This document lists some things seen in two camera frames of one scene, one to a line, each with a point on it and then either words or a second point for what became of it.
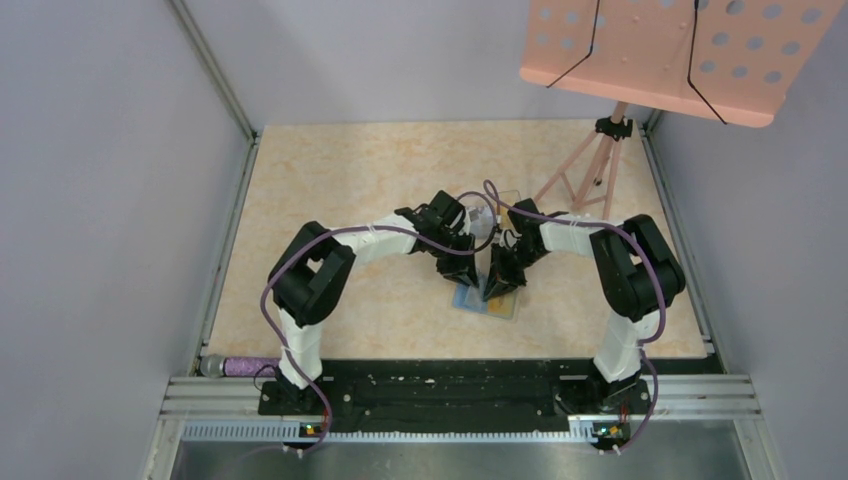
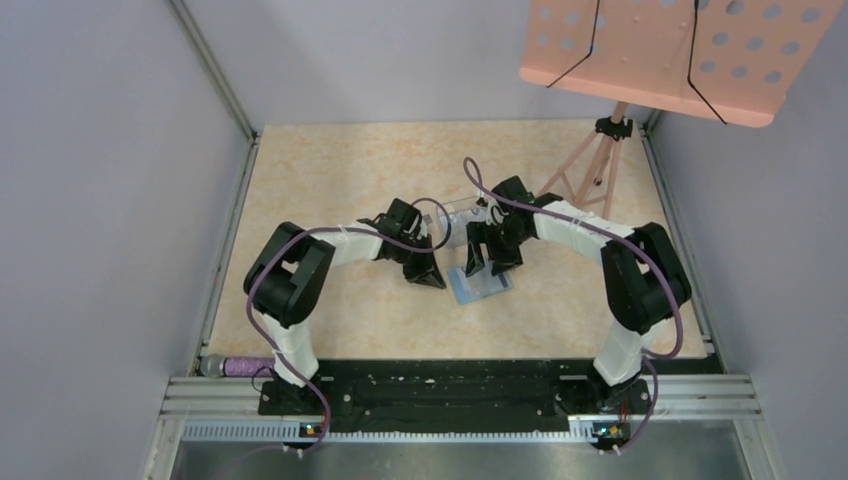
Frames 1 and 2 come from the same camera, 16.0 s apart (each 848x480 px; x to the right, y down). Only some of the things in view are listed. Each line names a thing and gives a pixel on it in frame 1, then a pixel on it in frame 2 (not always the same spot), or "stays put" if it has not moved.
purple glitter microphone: (219, 366) stays put
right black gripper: (500, 275) -> (478, 232)
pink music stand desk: (732, 59) stays put
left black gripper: (462, 269) -> (424, 272)
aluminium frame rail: (226, 408) stays put
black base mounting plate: (380, 393) stays put
